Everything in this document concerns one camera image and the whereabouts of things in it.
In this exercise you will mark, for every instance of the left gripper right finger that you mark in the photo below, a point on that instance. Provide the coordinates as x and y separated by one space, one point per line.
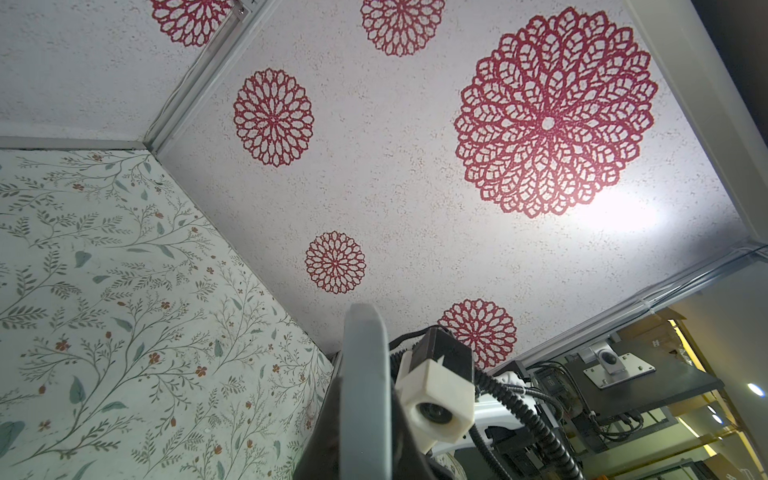
407 462

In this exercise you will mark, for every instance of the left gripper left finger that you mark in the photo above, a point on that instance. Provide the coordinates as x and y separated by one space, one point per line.
320 458

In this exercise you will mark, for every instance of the phone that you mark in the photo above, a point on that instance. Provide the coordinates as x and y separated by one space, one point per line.
365 432

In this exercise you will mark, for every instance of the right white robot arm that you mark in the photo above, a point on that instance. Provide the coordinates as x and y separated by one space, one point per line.
507 409

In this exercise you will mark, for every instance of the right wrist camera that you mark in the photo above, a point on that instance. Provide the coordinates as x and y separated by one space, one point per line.
434 383

